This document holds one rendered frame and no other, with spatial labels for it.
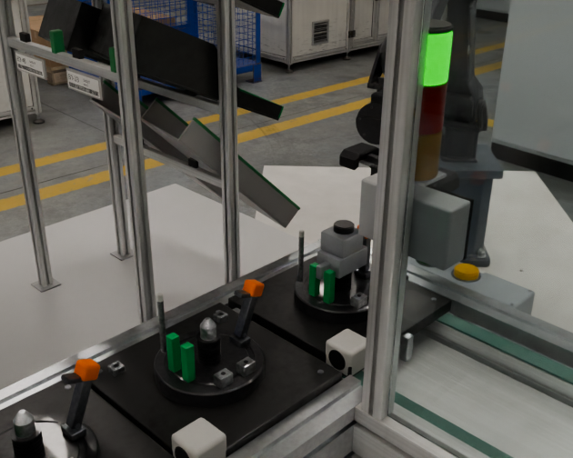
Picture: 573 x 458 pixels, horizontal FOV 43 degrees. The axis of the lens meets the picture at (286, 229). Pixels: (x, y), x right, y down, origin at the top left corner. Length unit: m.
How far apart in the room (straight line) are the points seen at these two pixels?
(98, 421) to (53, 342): 0.37
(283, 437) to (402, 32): 0.47
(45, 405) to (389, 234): 0.46
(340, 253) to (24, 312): 0.59
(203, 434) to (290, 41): 5.63
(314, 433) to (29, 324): 0.60
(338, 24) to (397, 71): 6.03
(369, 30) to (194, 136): 6.01
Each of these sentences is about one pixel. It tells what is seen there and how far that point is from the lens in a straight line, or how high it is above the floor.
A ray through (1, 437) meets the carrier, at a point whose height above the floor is 0.99.
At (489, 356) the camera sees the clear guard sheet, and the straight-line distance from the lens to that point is 0.78.
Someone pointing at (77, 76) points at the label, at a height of 1.29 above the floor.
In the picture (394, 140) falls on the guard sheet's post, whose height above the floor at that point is 1.31.
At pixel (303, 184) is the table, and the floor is 0.86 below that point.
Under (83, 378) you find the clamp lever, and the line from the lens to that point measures 0.82.
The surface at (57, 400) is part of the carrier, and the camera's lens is 0.95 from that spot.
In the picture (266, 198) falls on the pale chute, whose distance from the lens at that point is 1.23.
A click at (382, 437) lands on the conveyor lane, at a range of 0.93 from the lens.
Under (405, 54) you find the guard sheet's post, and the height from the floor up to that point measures 1.39.
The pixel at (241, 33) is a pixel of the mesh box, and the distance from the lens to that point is 5.90.
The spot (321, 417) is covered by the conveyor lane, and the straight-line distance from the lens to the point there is 0.91.
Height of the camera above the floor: 1.55
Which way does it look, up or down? 26 degrees down
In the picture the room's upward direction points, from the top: 1 degrees clockwise
